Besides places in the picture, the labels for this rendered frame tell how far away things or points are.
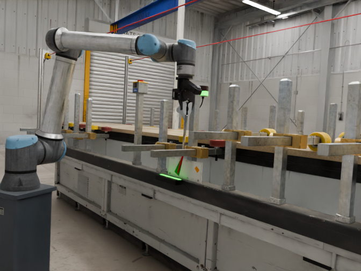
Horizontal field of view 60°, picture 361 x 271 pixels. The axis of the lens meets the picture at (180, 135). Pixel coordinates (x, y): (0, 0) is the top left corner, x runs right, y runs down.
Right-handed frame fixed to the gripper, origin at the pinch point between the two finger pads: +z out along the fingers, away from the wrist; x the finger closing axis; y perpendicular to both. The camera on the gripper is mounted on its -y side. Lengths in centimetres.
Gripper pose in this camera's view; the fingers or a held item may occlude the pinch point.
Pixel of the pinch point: (186, 118)
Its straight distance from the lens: 150.8
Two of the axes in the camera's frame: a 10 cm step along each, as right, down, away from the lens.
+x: -7.6, 0.0, -6.5
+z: -0.5, 10.0, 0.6
